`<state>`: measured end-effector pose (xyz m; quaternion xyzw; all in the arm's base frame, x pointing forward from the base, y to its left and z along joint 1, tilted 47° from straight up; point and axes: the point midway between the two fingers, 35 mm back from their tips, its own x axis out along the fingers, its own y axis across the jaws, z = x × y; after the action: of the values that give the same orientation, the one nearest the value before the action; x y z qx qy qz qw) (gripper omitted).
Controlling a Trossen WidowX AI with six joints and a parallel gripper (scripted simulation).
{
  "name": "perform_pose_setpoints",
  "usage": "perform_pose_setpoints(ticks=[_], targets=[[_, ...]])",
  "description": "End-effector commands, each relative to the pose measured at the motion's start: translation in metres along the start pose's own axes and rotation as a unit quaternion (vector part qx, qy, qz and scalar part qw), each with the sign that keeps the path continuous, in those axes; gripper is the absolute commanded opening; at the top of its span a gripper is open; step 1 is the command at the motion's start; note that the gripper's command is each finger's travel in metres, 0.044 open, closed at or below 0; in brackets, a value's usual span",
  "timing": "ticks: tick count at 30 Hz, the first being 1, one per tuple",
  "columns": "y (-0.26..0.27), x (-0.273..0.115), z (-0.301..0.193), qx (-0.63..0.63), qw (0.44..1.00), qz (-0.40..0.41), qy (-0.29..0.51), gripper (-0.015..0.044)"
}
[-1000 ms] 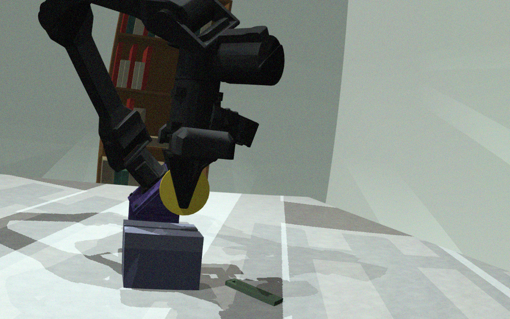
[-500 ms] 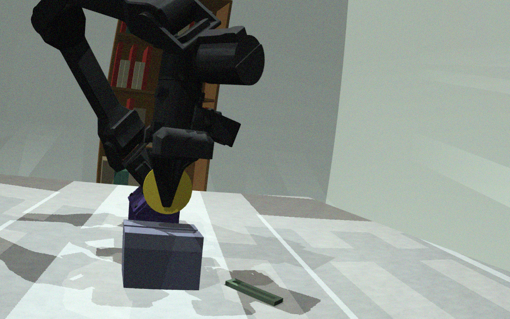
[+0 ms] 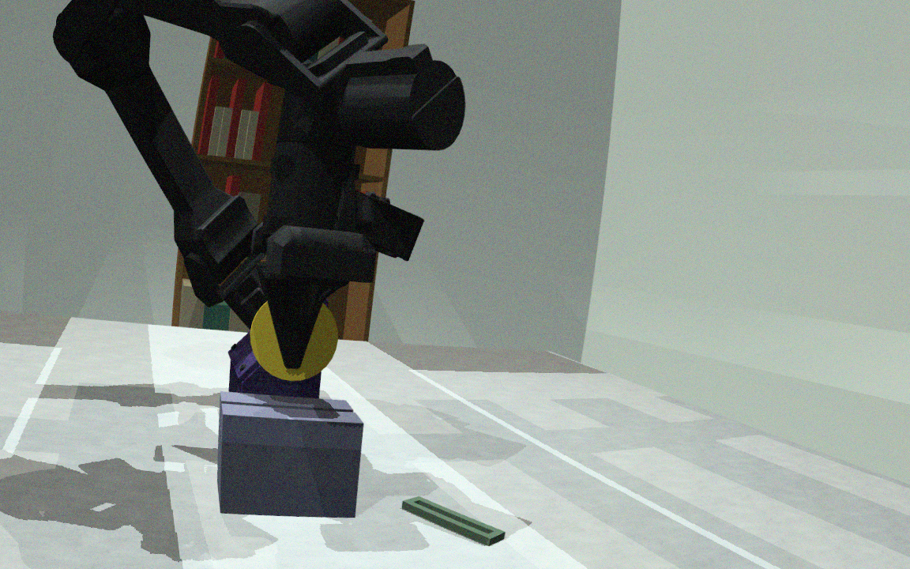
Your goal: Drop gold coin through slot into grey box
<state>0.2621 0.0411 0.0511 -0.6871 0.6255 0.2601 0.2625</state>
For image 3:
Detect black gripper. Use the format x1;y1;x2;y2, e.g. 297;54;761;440
250;141;377;369

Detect gold coin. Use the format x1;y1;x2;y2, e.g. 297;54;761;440
250;301;338;381

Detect dark green slotted bar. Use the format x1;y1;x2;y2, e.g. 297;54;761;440
402;496;506;546

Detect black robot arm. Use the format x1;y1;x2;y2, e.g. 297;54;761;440
53;0;466;329

